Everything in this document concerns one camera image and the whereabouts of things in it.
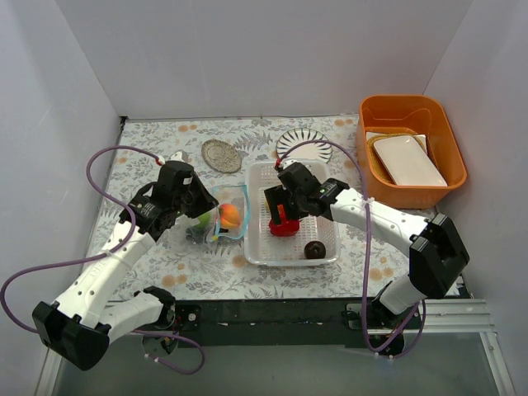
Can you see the red bell pepper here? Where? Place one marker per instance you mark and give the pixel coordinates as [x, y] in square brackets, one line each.
[286, 227]

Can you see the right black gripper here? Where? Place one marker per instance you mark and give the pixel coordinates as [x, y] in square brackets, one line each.
[278, 202]

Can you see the blue striped round plate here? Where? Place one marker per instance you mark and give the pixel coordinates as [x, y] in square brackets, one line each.
[312, 150]

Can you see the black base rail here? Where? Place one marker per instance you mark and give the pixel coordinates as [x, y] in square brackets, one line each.
[271, 322]

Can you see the floral tablecloth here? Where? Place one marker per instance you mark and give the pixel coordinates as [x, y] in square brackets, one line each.
[223, 272]

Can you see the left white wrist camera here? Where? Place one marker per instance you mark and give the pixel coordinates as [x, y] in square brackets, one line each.
[179, 156]

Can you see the speckled grey oval dish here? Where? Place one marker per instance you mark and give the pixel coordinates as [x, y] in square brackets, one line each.
[221, 156]

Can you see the white rectangular plate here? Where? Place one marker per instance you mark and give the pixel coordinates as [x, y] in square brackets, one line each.
[406, 161]

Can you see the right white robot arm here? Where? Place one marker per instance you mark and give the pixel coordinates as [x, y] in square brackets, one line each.
[434, 249]

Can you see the clear zip top bag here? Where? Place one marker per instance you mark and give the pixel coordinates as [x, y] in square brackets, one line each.
[231, 194]

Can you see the orange plastic bin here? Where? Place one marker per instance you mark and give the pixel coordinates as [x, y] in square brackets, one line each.
[416, 115]

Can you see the peach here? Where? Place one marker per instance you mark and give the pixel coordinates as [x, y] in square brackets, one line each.
[229, 216]

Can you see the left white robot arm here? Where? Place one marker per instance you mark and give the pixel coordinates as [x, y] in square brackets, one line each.
[79, 325]

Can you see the dark purple mangosteen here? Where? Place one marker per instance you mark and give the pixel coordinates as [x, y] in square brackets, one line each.
[315, 250]

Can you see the black grape bunch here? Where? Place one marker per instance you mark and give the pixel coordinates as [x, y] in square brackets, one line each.
[198, 234]

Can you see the small green fruit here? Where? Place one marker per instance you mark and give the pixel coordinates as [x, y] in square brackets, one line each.
[203, 221]

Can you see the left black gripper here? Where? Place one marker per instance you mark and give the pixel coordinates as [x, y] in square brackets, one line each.
[202, 200]

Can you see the white plastic basket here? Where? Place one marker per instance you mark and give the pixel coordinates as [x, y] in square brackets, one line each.
[264, 249]

